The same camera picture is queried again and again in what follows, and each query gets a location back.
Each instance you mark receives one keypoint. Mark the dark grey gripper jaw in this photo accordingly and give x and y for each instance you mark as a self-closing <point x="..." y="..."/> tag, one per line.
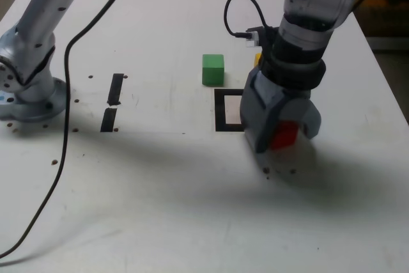
<point x="259" y="119"/>

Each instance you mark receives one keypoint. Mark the green cube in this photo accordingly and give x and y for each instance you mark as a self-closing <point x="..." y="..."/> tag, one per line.
<point x="212" y="73"/>

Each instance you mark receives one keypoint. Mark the black tape square outline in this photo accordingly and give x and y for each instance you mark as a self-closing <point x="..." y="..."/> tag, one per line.
<point x="220" y="110"/>

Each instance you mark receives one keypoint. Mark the red cube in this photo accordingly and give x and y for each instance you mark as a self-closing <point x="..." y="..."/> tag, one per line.
<point x="284" y="137"/>

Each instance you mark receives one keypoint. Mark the black tape strip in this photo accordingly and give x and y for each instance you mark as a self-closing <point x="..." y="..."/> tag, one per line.
<point x="115" y="89"/>

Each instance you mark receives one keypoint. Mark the yellow cube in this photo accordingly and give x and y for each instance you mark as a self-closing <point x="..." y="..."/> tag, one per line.
<point x="257" y="60"/>

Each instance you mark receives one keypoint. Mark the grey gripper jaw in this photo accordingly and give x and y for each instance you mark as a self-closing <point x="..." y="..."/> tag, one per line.
<point x="306" y="111"/>

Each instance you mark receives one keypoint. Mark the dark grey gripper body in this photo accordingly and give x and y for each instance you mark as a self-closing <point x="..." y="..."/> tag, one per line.
<point x="289" y="93"/>

